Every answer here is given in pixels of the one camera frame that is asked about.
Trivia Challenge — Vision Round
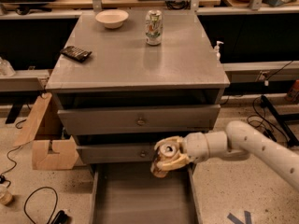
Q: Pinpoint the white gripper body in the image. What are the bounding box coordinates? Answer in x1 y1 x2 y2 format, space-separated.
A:
182 133 206 163

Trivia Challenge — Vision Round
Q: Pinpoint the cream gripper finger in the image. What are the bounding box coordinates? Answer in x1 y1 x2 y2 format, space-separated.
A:
156 154 190 172
154 136 183 150

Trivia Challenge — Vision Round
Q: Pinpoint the orange soda can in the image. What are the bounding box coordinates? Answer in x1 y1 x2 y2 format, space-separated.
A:
150 142 179 178

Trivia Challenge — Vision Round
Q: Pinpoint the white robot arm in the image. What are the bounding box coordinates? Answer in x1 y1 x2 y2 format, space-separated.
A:
150 120 299 190

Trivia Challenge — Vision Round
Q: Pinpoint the grey top drawer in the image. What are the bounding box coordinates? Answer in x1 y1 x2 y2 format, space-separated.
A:
58 105 221 135

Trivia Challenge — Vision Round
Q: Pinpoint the grey drawer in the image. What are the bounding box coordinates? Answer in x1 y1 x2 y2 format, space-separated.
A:
77 143 155 164
58 105 221 135
89 162 203 224

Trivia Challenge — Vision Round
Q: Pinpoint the grey middle drawer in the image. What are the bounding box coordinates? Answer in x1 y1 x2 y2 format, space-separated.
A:
77 143 155 164

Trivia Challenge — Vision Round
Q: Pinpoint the grey bottom drawer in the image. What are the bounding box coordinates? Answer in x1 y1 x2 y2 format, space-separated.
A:
89 162 203 224

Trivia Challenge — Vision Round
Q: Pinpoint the grey drawer cabinet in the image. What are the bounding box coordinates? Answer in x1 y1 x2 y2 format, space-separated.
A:
45 8 231 173

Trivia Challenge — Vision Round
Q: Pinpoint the white green soda can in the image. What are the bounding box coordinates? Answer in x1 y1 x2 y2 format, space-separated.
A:
145 9 163 46

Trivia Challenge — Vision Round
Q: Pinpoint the white pump bottle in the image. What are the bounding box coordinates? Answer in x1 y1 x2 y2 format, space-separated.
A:
214 41 224 61

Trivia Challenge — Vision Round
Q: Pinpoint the wooden block stand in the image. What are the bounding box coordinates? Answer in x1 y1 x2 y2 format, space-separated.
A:
14 92 83 170

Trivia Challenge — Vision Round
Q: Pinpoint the orange bottle right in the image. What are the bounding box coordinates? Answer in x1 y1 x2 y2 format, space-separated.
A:
286 80 299 103

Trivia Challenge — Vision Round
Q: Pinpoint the black chocolate bar packet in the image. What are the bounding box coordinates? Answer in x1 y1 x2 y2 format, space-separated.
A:
60 46 92 63

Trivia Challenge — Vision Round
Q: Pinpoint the white bowl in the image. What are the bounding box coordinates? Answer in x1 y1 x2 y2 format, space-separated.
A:
95 9 129 29

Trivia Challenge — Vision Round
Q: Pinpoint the clear plastic cup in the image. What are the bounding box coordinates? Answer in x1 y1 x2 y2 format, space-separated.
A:
0 185 13 205

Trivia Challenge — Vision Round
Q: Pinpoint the clear plastic bag left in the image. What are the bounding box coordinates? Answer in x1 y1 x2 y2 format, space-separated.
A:
0 57 16 77

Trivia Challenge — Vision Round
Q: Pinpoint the black cable right floor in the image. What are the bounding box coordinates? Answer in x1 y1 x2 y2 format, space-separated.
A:
246 96 291 147

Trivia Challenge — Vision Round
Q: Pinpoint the black floor cable loop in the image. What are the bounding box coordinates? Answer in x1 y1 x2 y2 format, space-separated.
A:
23 186 68 224

